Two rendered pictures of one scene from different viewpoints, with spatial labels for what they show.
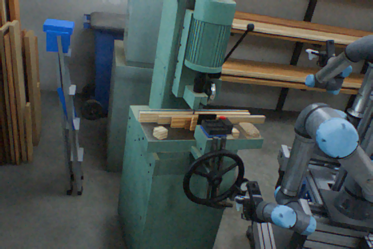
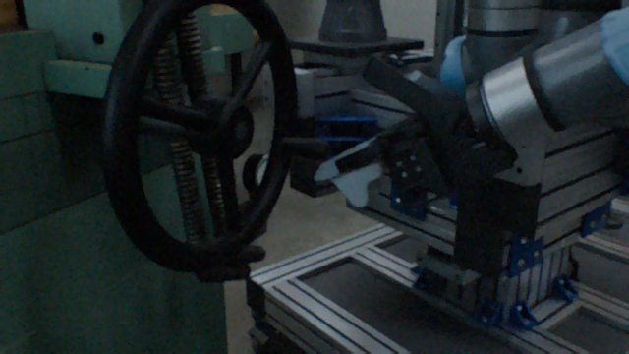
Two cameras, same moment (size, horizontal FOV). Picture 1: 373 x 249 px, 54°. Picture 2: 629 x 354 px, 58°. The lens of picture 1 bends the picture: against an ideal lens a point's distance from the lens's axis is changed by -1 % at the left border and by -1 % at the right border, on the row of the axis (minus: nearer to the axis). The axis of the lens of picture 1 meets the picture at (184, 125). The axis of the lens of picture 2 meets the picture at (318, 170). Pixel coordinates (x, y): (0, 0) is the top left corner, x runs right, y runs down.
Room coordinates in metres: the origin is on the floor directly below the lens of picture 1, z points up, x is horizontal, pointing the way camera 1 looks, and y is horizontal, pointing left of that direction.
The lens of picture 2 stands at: (0.84, 0.09, 0.95)
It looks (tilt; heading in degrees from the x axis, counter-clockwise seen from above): 19 degrees down; 321
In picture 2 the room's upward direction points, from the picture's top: straight up
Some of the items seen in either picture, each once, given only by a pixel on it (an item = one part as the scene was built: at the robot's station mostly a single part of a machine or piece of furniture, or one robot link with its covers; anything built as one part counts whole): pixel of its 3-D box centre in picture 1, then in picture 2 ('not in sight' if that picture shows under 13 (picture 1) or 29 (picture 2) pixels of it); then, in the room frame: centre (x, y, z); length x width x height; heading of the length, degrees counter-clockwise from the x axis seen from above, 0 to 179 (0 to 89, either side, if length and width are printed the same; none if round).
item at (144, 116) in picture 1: (196, 116); not in sight; (1.67, -0.06, 0.93); 0.60 x 0.02 x 0.05; 114
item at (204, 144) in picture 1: (212, 140); (122, 11); (1.48, -0.14, 0.92); 0.15 x 0.13 x 0.09; 114
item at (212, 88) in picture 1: (208, 91); not in sight; (1.81, -0.09, 1.02); 0.12 x 0.03 x 0.12; 24
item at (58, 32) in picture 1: (66, 112); not in sight; (2.09, 0.77, 0.58); 0.27 x 0.25 x 1.16; 106
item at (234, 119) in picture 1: (214, 119); not in sight; (1.69, -0.14, 0.92); 0.60 x 0.02 x 0.04; 114
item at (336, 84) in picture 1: (332, 83); not in sight; (2.07, -0.80, 1.12); 0.11 x 0.08 x 0.11; 105
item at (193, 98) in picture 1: (194, 98); not in sight; (1.66, -0.03, 1.03); 0.14 x 0.07 x 0.09; 24
